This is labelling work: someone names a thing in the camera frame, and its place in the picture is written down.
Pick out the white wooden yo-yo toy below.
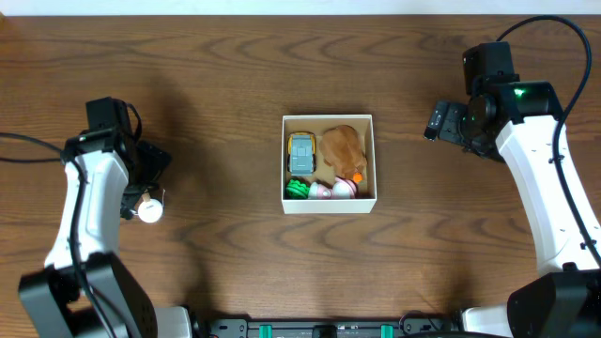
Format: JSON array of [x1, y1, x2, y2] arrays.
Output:
[[135, 190, 165, 223]]

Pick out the brown plush toy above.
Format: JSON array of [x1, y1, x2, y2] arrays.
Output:
[[319, 125, 367, 184]]

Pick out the pink duck toy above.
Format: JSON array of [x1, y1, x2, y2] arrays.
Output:
[[308, 177, 358, 200]]

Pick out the white cardboard box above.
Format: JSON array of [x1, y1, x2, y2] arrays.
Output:
[[280, 115, 378, 214]]

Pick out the grey yellow toy truck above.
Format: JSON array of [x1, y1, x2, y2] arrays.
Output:
[[286, 131, 316, 177]]

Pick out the green ball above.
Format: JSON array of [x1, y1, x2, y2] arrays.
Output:
[[285, 179, 310, 200]]

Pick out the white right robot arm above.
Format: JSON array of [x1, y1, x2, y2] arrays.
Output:
[[424, 82, 600, 337]]

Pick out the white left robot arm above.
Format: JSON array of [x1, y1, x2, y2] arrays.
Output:
[[19, 129, 193, 337]]

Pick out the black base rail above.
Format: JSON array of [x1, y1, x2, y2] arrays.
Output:
[[191, 312, 460, 338]]

